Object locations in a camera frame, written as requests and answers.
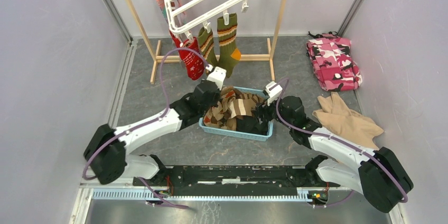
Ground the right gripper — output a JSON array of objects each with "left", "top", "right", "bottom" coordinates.
[{"left": 250, "top": 94, "right": 293, "bottom": 129}]

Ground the green striped sock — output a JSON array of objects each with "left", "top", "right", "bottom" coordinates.
[
  {"left": 198, "top": 27, "right": 218, "bottom": 67},
  {"left": 217, "top": 13, "right": 241, "bottom": 78}
]

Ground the beige argyle sock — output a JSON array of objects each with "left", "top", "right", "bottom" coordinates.
[{"left": 228, "top": 96, "right": 264, "bottom": 118}]

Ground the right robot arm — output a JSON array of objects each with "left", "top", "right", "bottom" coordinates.
[{"left": 255, "top": 81, "right": 414, "bottom": 213}]

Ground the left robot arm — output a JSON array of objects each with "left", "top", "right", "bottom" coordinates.
[{"left": 83, "top": 67, "right": 226, "bottom": 186}]

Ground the black garment in basket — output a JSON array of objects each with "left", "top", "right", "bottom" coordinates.
[{"left": 236, "top": 116, "right": 269, "bottom": 135}]

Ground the red snowflake sock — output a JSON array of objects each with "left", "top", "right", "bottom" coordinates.
[{"left": 179, "top": 37, "right": 204, "bottom": 80}]

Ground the light blue plastic basket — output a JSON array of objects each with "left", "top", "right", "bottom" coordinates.
[{"left": 199, "top": 87, "right": 273, "bottom": 142}]

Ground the beige cloth on floor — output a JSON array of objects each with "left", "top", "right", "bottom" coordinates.
[{"left": 312, "top": 92, "right": 384, "bottom": 150}]

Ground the pink camouflage bag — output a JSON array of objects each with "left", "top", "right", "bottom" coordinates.
[{"left": 306, "top": 31, "right": 363, "bottom": 92}]

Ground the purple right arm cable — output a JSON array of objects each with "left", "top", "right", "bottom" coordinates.
[{"left": 274, "top": 78, "right": 409, "bottom": 208}]

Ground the wooden rack frame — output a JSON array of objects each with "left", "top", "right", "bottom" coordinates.
[{"left": 125, "top": 0, "right": 286, "bottom": 83}]

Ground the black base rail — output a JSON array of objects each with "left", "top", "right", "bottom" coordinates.
[{"left": 146, "top": 165, "right": 339, "bottom": 196}]

